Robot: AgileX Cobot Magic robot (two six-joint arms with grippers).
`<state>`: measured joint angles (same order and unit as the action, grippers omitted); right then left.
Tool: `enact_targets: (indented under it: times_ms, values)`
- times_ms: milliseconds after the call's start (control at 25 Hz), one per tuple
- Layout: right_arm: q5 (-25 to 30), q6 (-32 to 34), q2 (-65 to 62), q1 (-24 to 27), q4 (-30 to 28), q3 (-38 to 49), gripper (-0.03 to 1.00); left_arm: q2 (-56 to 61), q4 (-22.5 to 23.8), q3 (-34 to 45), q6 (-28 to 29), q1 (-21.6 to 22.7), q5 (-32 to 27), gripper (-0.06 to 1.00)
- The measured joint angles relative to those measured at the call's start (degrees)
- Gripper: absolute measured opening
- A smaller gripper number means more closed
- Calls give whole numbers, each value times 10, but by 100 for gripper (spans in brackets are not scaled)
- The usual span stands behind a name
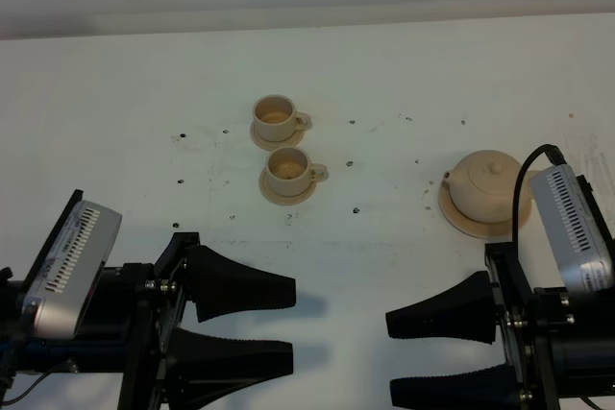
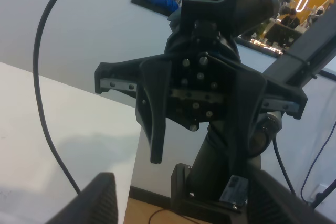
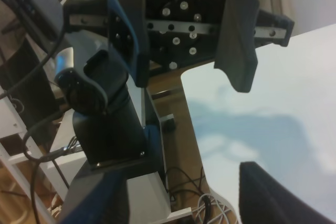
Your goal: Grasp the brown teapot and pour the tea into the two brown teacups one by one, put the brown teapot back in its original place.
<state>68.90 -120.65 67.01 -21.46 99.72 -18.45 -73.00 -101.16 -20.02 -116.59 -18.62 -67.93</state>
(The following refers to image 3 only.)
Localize black cable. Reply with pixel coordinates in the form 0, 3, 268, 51
0, 0, 108, 224

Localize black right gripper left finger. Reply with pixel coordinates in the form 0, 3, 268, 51
57, 167, 130, 224

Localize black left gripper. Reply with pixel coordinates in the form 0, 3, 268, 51
63, 0, 294, 93

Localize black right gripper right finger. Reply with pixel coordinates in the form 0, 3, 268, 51
239, 162, 333, 223

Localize white cable bundle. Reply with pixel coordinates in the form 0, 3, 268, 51
193, 194, 241, 224

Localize white shelf frame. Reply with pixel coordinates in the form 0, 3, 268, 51
0, 87, 195, 224

